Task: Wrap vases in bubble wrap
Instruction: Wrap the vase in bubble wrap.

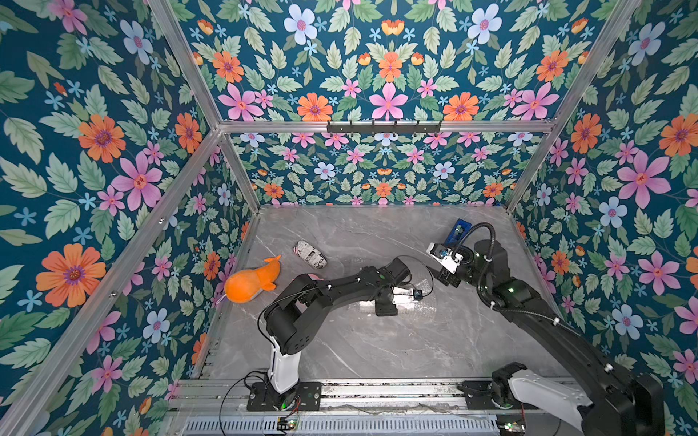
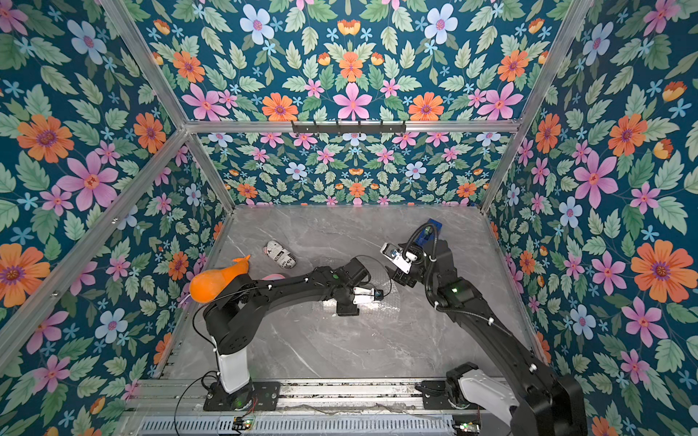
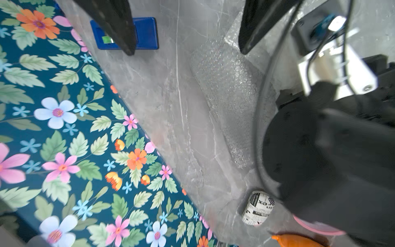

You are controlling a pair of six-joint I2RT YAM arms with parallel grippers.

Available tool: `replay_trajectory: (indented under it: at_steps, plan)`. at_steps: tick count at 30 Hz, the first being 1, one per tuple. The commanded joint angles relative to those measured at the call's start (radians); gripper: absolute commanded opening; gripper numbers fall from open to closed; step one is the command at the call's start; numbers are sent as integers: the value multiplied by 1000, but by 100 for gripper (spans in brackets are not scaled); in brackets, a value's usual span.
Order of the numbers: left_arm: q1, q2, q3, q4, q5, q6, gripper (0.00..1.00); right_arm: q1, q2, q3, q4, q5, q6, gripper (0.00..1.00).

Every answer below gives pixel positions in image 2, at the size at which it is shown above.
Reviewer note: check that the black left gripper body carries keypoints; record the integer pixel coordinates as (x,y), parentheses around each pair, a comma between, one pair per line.
(346,306)

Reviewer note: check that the clear bubble wrap sheet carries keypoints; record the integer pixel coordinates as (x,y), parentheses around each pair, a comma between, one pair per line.
(376,275)

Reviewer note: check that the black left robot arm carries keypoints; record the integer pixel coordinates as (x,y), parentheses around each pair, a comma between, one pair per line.
(234,306)

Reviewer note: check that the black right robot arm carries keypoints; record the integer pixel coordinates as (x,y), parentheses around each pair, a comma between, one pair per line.
(532,398)

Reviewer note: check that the blue rectangular box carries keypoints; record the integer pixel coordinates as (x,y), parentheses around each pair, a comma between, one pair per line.
(431,229)

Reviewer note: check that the newspaper print wrapped vase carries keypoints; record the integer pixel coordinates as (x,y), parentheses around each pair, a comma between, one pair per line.
(279,254)

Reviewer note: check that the orange plush whale toy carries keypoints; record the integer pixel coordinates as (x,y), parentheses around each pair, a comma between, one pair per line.
(208,285)

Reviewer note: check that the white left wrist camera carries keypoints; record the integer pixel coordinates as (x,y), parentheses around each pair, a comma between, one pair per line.
(363,295)

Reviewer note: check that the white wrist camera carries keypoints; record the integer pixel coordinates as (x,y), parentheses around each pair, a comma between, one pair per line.
(363,295)
(401,259)

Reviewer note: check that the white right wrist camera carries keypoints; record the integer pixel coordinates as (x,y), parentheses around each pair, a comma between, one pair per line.
(401,259)

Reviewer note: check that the white perforated cable tray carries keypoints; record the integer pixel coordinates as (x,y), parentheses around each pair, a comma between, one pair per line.
(381,424)

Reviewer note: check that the black hook rail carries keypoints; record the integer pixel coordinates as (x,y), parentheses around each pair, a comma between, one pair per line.
(359,127)

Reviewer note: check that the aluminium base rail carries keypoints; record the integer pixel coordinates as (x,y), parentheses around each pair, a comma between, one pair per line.
(385,395)

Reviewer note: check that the aluminium frame struts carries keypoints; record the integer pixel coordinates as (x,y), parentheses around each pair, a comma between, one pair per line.
(110,204)

